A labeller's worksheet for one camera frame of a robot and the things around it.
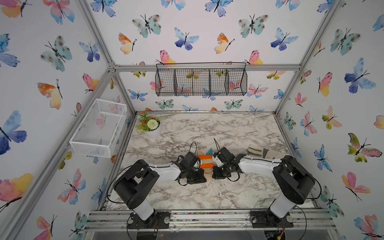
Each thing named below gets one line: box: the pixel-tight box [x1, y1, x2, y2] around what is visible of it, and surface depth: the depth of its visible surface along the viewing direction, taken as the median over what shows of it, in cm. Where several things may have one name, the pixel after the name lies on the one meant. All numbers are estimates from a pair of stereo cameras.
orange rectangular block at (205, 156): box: [198, 154, 212, 160], surface depth 97 cm
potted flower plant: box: [135, 111, 161, 137], surface depth 95 cm
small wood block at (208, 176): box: [204, 172, 213, 180], surface depth 88 cm
